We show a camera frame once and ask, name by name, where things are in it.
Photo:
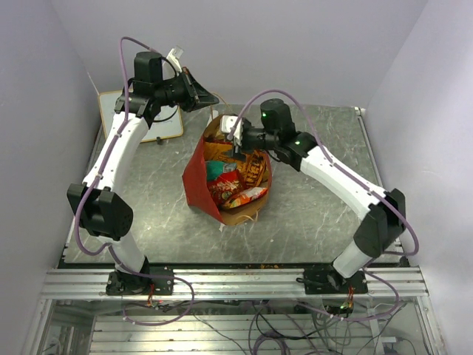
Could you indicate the red rice cracker mix bag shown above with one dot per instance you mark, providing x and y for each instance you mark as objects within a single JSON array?
[{"x": 225, "y": 186}]

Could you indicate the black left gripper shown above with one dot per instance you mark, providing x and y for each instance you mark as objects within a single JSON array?
[{"x": 197, "y": 95}]

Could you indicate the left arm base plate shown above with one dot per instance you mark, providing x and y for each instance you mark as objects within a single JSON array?
[{"x": 124, "y": 284}]

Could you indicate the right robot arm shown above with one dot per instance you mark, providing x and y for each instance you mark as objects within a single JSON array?
[{"x": 381, "y": 213}]

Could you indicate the orange honey dijon chips bag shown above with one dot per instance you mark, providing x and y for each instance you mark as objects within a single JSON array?
[{"x": 253, "y": 167}]

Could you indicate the teal snack packet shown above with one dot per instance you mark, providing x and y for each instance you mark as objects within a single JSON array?
[{"x": 214, "y": 168}]

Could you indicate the aluminium rail frame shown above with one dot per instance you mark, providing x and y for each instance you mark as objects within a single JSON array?
[{"x": 231, "y": 283}]

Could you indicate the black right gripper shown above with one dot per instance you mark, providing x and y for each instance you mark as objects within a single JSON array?
[{"x": 237, "y": 154}]

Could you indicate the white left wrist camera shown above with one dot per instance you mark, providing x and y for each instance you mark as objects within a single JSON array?
[{"x": 172, "y": 66}]

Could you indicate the colourful striped snack packet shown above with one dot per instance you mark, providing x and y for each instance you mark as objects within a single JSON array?
[{"x": 244, "y": 197}]

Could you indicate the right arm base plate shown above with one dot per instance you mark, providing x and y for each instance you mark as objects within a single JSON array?
[{"x": 323, "y": 279}]

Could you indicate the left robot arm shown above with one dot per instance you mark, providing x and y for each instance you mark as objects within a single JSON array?
[{"x": 158, "y": 82}]

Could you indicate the red paper bag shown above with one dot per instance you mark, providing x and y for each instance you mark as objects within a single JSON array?
[{"x": 195, "y": 183}]

